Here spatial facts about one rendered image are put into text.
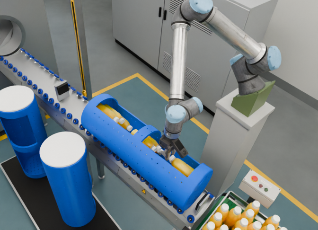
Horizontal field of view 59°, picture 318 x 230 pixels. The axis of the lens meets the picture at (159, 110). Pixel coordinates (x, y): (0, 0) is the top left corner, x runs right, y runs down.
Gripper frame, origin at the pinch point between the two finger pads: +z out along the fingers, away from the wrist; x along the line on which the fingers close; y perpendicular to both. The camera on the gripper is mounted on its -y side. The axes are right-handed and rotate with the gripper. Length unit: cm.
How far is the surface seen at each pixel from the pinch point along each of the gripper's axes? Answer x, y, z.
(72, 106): 2, 95, 26
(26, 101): 27, 111, 15
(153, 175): 13.7, 0.8, 4.1
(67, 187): 42, 47, 39
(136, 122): -12.8, 39.5, 11.7
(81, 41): -31, 120, -7
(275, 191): -30, -55, 8
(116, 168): 13.5, 31.9, 31.7
